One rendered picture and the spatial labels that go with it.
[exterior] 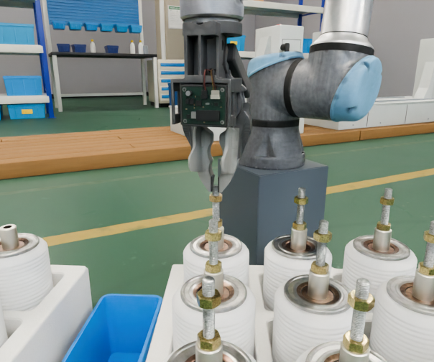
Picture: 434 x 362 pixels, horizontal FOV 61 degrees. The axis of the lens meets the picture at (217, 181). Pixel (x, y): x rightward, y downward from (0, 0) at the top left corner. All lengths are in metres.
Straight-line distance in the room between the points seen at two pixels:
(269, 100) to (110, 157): 1.42
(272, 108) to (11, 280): 0.54
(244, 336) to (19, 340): 0.28
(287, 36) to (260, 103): 1.93
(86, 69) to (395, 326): 8.26
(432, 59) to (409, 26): 2.69
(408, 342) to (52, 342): 0.45
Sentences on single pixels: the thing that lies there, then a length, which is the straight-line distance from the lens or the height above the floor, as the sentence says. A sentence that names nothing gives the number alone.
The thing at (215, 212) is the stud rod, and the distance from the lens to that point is 0.52.
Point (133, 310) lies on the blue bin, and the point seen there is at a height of 0.09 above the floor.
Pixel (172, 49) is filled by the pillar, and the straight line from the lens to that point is 6.62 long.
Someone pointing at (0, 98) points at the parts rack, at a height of 0.23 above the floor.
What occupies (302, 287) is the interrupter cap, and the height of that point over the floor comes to 0.25.
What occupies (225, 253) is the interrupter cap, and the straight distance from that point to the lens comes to 0.52.
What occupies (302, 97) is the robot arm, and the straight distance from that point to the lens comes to 0.72.
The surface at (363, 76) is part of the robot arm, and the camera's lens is 0.69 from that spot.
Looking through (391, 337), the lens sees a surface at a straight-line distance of 0.48.
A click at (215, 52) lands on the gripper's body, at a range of 0.44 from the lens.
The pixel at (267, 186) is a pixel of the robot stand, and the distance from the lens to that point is 0.74.
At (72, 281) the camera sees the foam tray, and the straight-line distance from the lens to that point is 0.64.
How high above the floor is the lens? 0.49
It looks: 16 degrees down
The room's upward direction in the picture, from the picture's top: straight up
